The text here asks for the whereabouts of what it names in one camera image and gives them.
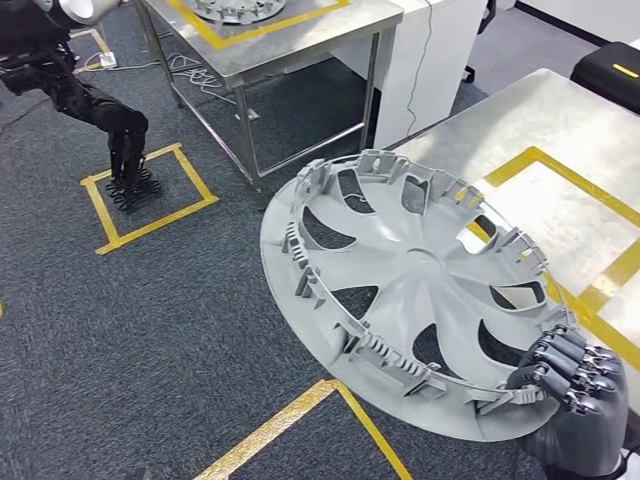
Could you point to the grey plastic wheel cover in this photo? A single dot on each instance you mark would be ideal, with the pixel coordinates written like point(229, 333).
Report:
point(420, 265)
point(235, 10)

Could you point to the yellow tape square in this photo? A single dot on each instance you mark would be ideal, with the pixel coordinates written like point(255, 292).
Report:
point(150, 227)
point(280, 420)
point(100, 42)

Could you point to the black humanoid robot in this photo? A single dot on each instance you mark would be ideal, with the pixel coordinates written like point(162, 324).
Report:
point(100, 112)

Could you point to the steel table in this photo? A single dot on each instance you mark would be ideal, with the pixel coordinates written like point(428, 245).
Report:
point(324, 40)

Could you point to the white cabinet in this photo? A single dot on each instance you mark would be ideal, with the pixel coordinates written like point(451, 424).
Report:
point(450, 66)

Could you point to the white power strip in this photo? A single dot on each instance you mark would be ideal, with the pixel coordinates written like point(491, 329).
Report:
point(107, 60)

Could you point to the black zip case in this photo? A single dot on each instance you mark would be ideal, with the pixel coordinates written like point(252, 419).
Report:
point(610, 79)

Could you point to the steel workbench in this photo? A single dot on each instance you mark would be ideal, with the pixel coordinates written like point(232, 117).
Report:
point(550, 119)

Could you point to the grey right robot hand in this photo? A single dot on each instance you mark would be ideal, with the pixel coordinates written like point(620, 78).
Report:
point(595, 437)

